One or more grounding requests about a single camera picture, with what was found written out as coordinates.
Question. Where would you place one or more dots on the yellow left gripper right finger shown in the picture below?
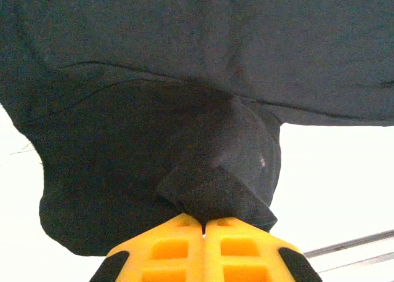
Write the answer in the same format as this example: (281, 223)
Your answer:
(240, 257)

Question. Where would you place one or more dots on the black t-shirt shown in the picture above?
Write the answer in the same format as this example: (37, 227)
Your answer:
(184, 78)

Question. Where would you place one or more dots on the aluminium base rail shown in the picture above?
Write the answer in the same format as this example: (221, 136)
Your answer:
(354, 241)

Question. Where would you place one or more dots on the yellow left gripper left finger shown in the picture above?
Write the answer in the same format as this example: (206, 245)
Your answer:
(166, 257)

